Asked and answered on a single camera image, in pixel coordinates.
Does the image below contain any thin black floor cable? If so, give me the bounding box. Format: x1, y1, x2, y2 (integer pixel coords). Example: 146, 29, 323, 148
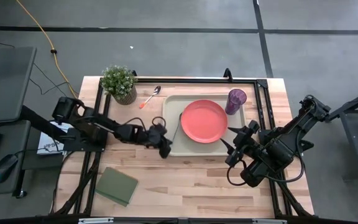
29, 62, 78, 106

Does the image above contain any fork with blue handle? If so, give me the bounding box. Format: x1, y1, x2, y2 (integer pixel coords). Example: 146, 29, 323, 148
172, 112, 183, 143

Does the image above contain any silver metal bracket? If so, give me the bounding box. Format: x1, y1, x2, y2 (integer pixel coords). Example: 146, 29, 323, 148
252, 218, 287, 224
78, 217, 114, 224

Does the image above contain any orange plate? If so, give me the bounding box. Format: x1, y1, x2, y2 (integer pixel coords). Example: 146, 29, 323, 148
180, 99, 229, 144

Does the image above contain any potted green plant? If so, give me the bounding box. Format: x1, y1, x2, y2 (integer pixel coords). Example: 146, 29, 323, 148
100, 64, 139, 106

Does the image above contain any black aluminium table frame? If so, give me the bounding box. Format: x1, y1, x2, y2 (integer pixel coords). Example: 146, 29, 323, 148
48, 67, 315, 224

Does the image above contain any grey laptop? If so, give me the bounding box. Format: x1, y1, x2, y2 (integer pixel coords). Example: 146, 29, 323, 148
0, 46, 38, 124

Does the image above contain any purple plastic cup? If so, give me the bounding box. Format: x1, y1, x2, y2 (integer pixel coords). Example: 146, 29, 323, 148
224, 88, 247, 116

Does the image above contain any white printed box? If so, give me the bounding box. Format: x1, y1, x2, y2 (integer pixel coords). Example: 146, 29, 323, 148
37, 121, 74, 156

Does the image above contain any beige plastic tray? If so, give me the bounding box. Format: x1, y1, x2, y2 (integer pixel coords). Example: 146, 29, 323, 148
162, 94, 248, 157

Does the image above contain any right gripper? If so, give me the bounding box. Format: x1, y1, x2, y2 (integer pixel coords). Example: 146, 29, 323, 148
219, 119, 261, 167

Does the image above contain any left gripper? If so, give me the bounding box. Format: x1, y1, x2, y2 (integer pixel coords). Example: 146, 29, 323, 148
146, 123, 173, 159

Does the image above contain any dark grey desk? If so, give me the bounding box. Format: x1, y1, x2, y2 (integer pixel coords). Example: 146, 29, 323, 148
0, 119, 65, 197

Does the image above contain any dark grey metal stand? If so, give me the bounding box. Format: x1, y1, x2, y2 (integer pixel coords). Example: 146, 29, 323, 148
327, 84, 358, 181

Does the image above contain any yellow cable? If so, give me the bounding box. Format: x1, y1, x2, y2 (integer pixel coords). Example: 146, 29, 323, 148
16, 0, 79, 99

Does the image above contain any spoon with orange handle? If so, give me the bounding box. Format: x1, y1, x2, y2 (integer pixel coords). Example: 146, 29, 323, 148
139, 85, 162, 110

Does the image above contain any black computer mouse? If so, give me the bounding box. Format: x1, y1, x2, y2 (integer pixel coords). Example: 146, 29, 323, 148
0, 154, 19, 184

